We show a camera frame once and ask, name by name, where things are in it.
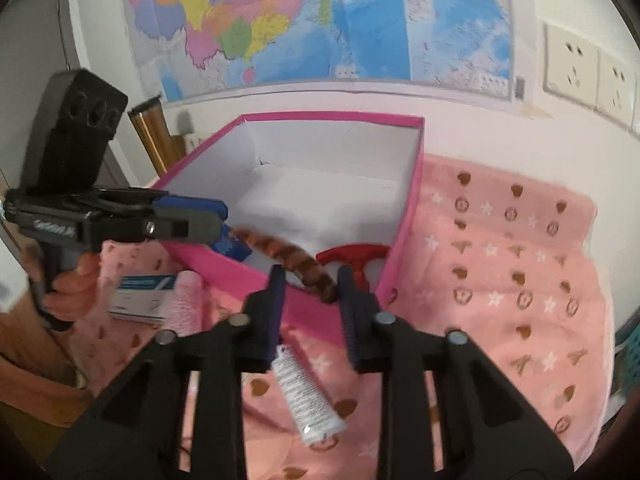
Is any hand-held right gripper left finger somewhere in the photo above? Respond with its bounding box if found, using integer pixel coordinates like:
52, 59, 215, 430
47, 264, 288, 480

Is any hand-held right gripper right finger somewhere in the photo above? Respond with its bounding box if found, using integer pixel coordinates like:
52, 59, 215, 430
337, 265, 576, 480

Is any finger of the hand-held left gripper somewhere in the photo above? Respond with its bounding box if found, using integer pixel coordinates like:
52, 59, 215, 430
100, 211, 223, 256
92, 188, 229, 222

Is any small blue box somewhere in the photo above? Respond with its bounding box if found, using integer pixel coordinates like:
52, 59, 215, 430
210, 225, 253, 263

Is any pink cosmetic tube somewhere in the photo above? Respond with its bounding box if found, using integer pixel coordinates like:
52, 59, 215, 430
165, 270, 206, 342

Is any pink cardboard box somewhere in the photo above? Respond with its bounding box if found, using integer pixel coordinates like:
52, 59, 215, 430
150, 112, 426, 333

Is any person's left forearm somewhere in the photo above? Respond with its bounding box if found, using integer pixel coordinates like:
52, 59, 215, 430
0, 305, 96, 428

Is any person's left hand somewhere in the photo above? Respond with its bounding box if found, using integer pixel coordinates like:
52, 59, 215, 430
42, 254, 102, 322

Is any red plastic clip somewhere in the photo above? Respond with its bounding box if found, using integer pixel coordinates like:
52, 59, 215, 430
316, 244, 391, 286

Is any small white object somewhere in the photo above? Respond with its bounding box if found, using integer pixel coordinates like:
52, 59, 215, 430
170, 132, 207, 162

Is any gold metal tumbler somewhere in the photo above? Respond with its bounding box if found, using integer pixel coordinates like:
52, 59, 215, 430
127, 99, 186, 176

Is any white and blue carton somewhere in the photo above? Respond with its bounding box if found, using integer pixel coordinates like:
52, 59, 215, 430
107, 274, 178, 325

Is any small white tube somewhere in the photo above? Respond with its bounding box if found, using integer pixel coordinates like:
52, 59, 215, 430
272, 344, 348, 447

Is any grey door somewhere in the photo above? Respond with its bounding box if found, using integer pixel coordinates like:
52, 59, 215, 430
0, 0, 146, 196

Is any pink printed blanket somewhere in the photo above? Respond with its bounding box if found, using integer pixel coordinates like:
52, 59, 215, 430
65, 152, 616, 480

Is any colourful wall map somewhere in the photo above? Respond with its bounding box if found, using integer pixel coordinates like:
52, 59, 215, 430
119, 0, 516, 106

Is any white wall socket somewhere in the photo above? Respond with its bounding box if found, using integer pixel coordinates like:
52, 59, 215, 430
542, 22, 601, 108
597, 52, 639, 128

